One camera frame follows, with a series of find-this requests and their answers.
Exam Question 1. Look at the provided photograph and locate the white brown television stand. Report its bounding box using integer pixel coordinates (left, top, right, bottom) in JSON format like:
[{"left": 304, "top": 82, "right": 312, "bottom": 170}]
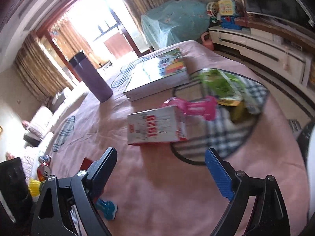
[{"left": 208, "top": 12, "right": 315, "bottom": 86}]

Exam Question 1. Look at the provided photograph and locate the green snack packet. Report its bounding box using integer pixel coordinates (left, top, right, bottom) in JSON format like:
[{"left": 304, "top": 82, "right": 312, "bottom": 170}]
[{"left": 198, "top": 69, "right": 246, "bottom": 101}]

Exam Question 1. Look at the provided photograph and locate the purple thermos bottle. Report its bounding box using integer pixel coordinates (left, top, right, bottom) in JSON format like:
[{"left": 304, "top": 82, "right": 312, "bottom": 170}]
[{"left": 68, "top": 50, "right": 114, "bottom": 103}]

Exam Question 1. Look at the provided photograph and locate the thick colourful book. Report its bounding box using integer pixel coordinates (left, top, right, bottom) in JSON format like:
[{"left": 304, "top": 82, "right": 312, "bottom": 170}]
[{"left": 122, "top": 47, "right": 190, "bottom": 102}]

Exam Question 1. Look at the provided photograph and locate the teal furniture cover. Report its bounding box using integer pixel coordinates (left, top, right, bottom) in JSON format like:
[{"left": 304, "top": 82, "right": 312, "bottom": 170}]
[{"left": 141, "top": 0, "right": 211, "bottom": 52}]

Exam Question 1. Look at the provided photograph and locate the colourful activity cube toy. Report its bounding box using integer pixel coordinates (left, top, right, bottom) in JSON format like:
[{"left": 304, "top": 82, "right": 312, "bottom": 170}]
[{"left": 217, "top": 0, "right": 243, "bottom": 16}]

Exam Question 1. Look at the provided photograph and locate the yellow plastic wrapper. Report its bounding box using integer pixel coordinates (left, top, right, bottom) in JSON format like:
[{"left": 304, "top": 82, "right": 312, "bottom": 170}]
[{"left": 218, "top": 96, "right": 249, "bottom": 122}]

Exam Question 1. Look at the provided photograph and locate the pink kettlebell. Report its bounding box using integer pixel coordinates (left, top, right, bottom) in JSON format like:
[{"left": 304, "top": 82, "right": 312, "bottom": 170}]
[{"left": 201, "top": 32, "right": 214, "bottom": 51}]

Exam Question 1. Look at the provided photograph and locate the red white carton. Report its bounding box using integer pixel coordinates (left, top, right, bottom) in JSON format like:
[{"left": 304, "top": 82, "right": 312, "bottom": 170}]
[{"left": 127, "top": 105, "right": 187, "bottom": 145}]

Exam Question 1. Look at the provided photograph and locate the pink plastic wrapper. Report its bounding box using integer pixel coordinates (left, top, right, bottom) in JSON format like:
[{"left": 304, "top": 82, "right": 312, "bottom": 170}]
[{"left": 161, "top": 96, "right": 217, "bottom": 121}]

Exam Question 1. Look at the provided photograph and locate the blue toy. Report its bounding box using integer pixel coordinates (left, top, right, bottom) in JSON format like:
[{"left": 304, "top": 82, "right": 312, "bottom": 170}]
[{"left": 220, "top": 16, "right": 243, "bottom": 30}]

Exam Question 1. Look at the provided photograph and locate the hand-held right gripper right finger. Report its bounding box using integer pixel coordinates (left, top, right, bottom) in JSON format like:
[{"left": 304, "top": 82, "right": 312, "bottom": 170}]
[{"left": 205, "top": 148, "right": 291, "bottom": 236}]

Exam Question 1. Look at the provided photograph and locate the black television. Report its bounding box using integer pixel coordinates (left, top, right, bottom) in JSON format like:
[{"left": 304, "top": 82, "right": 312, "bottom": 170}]
[{"left": 242, "top": 0, "right": 315, "bottom": 27}]

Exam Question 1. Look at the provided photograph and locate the blue plastic scoop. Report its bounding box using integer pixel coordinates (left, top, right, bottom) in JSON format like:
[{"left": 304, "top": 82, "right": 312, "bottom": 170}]
[{"left": 95, "top": 198, "right": 118, "bottom": 220}]

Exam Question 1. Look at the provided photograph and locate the plaid placemat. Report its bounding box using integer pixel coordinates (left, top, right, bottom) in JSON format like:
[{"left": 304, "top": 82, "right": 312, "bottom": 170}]
[
  {"left": 170, "top": 69, "right": 270, "bottom": 165},
  {"left": 111, "top": 56, "right": 153, "bottom": 89},
  {"left": 52, "top": 115, "right": 75, "bottom": 152}
]

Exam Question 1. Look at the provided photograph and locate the light sofa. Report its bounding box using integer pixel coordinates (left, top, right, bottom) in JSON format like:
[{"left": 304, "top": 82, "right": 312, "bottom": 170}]
[{"left": 0, "top": 88, "right": 89, "bottom": 177}]

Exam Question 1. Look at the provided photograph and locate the crushed red can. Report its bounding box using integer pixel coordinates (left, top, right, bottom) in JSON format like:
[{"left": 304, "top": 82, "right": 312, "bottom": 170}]
[{"left": 37, "top": 162, "right": 51, "bottom": 180}]

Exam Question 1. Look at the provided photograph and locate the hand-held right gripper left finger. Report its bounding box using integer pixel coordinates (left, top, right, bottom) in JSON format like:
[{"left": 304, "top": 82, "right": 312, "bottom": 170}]
[{"left": 31, "top": 147, "right": 118, "bottom": 236}]

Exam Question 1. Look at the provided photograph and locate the white ball toy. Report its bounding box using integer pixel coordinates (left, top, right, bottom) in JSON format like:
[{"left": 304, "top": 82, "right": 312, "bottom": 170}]
[{"left": 206, "top": 2, "right": 221, "bottom": 20}]

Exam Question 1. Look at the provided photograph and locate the sheer brown curtain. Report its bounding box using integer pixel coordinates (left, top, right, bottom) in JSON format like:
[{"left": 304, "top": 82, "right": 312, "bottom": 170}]
[{"left": 48, "top": 22, "right": 94, "bottom": 62}]

